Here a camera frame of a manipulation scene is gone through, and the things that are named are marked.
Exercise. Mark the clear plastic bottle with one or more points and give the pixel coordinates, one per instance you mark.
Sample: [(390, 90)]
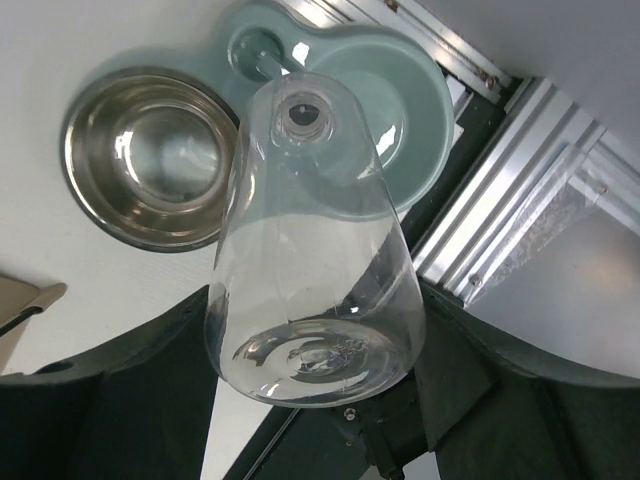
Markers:
[(313, 301)]

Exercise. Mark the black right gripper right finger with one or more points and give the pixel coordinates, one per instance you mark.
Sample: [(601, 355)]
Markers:
[(496, 407)]

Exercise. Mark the beige fabric pet tent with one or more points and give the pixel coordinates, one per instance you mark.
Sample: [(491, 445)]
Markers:
[(21, 300)]

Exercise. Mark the green double pet bowl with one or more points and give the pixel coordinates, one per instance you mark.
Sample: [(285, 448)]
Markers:
[(400, 90)]

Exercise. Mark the steel pet bowl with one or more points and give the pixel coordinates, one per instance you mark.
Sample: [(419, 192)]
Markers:
[(146, 154)]

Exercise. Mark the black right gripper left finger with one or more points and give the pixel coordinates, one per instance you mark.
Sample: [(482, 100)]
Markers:
[(135, 407)]

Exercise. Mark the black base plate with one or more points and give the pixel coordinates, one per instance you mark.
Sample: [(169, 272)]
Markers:
[(377, 437)]

